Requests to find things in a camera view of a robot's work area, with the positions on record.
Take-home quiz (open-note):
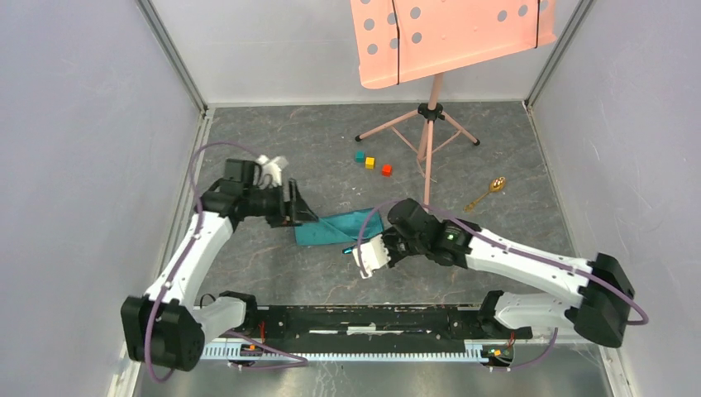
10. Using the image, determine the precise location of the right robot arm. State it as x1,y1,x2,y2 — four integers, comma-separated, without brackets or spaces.
363,198,636,348

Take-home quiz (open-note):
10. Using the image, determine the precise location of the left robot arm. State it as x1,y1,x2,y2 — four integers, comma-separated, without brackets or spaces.
121,155,318,371

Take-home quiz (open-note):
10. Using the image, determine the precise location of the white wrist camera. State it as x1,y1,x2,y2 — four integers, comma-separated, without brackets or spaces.
255,155,289,189
351,235,391,279

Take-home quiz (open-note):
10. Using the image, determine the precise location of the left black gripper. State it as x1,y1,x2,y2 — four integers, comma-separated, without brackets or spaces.
245,179,319,229

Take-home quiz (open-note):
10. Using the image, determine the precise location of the gold spoon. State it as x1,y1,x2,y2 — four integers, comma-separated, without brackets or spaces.
464,176,506,213

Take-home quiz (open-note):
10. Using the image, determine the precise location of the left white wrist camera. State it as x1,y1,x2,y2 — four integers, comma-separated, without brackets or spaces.
255,155,289,189

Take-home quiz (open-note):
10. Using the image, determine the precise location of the teal cloth napkin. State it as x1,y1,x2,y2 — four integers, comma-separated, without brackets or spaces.
294,208,372,246

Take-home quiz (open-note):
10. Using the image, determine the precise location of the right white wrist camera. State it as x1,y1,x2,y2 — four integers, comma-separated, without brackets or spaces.
351,235,391,279

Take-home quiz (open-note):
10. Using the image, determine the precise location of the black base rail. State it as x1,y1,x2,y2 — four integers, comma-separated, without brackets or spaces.
202,304,533,364

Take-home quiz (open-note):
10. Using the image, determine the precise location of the pink music stand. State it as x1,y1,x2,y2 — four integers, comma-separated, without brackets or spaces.
350,0,556,203

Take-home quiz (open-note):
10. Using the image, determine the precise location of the red cube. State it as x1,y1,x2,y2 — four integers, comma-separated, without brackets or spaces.
381,164,393,177

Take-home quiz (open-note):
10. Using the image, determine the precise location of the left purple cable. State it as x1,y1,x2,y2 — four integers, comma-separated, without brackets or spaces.
143,142,309,384

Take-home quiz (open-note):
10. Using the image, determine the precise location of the purple cable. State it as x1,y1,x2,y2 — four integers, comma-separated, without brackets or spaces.
143,142,309,384
355,199,650,372

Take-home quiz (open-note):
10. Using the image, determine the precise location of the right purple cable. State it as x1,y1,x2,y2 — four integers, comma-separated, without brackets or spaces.
355,199,650,372

